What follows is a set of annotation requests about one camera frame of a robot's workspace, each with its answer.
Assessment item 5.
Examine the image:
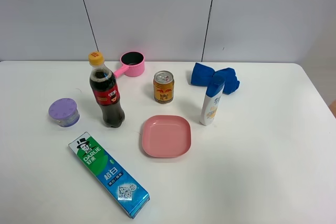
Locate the green blue toothpaste box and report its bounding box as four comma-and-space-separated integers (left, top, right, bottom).
68, 132, 150, 219

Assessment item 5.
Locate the white shampoo bottle blue cap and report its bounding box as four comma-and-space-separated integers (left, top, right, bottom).
200, 74, 225, 126

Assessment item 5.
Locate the pink square plate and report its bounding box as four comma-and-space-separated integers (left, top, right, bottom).
139, 115, 192, 158

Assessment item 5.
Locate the cola bottle yellow cap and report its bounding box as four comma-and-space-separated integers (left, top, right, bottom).
88, 51, 125, 128

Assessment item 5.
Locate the pink toy saucepan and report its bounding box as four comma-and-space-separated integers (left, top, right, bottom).
114, 51, 145, 78

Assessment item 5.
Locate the purple lidded round container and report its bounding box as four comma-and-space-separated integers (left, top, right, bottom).
48, 98, 80, 127

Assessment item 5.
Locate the gold energy drink can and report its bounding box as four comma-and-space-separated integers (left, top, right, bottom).
153, 70, 174, 104

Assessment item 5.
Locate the blue folded cloth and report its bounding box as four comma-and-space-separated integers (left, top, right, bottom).
191, 63, 240, 95

